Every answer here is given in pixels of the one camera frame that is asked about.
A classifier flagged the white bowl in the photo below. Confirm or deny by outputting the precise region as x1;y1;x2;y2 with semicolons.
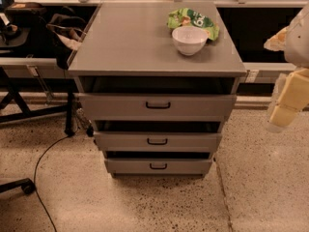
172;26;209;56

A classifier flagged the black table stand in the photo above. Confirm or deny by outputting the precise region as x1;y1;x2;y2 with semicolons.
0;68;74;137

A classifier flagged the grey middle drawer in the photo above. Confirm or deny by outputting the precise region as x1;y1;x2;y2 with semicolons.
95;121;221;152

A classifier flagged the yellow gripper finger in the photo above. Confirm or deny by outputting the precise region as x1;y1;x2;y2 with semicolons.
270;68;309;128

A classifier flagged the grey bottom drawer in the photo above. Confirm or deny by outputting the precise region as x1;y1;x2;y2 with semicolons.
104;151;211;175

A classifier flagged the grey drawer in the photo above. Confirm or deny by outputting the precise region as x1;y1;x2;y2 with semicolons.
95;121;221;152
104;151;211;175
80;76;236;121

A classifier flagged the grey drawer cabinet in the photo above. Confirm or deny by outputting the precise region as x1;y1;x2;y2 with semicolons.
67;0;248;179

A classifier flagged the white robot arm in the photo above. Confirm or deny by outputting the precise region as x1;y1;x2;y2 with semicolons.
264;4;309;132

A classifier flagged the black desk with items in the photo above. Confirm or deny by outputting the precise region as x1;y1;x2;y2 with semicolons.
0;2;51;57

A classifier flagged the grey top drawer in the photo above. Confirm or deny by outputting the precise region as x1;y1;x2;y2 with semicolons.
80;76;236;121

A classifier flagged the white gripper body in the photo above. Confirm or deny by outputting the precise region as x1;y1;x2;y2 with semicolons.
266;73;287;133

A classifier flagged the black cable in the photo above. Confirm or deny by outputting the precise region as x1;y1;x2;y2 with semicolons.
33;133;70;232

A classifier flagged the dark bag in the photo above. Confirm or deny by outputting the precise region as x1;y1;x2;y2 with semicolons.
46;14;87;70

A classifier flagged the green snack bag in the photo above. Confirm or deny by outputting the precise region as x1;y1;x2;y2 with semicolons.
167;8;220;41

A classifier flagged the black chair base caster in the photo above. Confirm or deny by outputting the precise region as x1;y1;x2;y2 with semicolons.
0;178;36;194

